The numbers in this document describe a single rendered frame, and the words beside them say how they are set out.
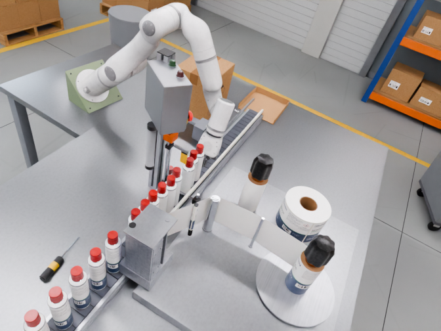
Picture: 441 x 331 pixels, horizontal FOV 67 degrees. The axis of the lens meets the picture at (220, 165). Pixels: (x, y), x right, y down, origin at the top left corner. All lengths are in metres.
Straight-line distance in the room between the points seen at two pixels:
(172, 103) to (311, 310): 0.88
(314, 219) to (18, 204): 1.21
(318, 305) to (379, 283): 1.47
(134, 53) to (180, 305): 1.06
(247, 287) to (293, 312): 0.18
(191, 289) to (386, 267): 1.94
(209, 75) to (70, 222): 0.82
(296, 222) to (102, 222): 0.80
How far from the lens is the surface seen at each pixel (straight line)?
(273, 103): 2.39
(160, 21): 1.41
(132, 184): 1.61
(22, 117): 2.39
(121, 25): 3.80
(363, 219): 1.85
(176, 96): 1.09
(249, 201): 1.46
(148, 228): 1.07
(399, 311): 2.78
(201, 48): 1.37
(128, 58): 1.64
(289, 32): 5.78
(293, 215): 1.40
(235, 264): 1.36
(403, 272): 3.00
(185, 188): 1.47
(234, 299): 1.29
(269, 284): 1.34
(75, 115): 2.02
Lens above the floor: 2.02
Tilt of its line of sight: 42 degrees down
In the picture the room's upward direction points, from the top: 15 degrees clockwise
